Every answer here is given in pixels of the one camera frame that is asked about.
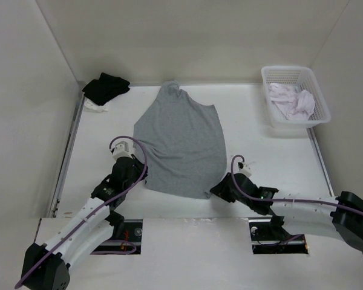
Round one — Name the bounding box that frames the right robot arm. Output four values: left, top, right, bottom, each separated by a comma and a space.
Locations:
210, 173, 363, 252

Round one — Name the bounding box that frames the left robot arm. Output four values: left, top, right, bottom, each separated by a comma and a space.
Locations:
15, 153, 148, 289

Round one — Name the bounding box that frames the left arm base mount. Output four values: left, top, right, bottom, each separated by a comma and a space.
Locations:
92, 212, 143, 255

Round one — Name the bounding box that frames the white plastic laundry basket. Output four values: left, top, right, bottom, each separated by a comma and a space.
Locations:
261, 66, 331, 129

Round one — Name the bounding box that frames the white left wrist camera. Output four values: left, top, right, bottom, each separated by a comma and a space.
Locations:
110, 141, 131, 161

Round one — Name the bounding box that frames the folded black tank top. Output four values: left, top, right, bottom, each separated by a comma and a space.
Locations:
82, 72, 130, 106

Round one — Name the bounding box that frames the metal table rail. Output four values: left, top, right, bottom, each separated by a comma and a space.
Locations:
46, 81, 86, 218
307, 128, 335, 196

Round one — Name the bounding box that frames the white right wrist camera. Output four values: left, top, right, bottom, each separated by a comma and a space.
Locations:
238, 162, 252, 178

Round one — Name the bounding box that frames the right metal table rail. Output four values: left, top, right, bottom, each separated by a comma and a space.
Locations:
307, 128, 335, 196

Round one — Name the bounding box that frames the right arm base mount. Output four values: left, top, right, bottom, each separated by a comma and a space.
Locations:
249, 216, 308, 254

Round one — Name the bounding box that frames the grey tank top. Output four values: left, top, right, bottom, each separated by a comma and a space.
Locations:
133, 80, 227, 199

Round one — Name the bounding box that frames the pink tank top in basket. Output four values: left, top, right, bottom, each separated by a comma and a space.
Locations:
268, 83, 315, 121

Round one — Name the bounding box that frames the left metal table rail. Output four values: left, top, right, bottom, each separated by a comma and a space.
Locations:
46, 81, 86, 218

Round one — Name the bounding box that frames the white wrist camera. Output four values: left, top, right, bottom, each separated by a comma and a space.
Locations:
238, 162, 252, 178
110, 141, 131, 161

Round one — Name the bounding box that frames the folded white tank top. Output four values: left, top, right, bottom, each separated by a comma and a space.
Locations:
84, 98, 110, 113

